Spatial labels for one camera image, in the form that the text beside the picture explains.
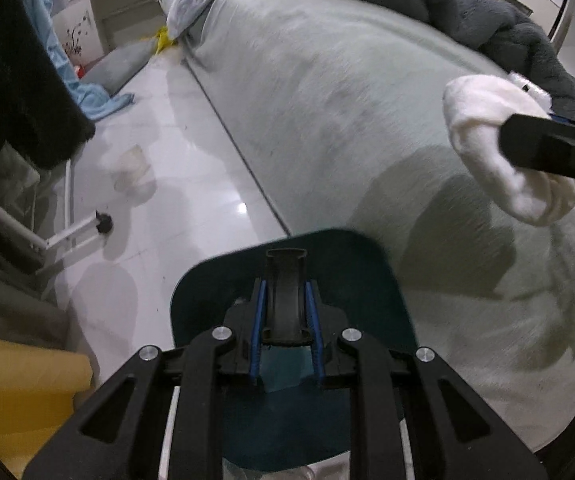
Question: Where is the white dresser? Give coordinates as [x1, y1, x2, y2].
[62, 0, 178, 56]

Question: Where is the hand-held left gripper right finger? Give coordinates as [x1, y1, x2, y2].
[305, 281, 549, 480]

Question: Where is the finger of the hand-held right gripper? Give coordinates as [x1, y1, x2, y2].
[499, 113, 575, 187]

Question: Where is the grey cloth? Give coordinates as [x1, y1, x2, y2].
[0, 254, 74, 352]

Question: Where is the yellow board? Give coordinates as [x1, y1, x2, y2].
[0, 329, 94, 480]

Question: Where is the light blue hanging garment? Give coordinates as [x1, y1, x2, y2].
[14, 0, 135, 122]

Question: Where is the black hanging garment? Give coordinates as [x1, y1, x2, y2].
[0, 0, 96, 171]

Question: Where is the white sock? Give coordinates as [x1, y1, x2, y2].
[442, 74, 575, 226]

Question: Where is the small yellow cloth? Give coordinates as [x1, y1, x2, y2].
[154, 26, 179, 54]

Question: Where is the grey bed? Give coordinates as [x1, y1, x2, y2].
[182, 0, 575, 453]

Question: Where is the grey floor cushion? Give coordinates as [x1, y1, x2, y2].
[80, 40, 156, 97]

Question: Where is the clear plastic cup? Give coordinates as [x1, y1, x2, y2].
[108, 144, 156, 197]

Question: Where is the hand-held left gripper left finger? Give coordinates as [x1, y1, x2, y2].
[22, 279, 269, 480]

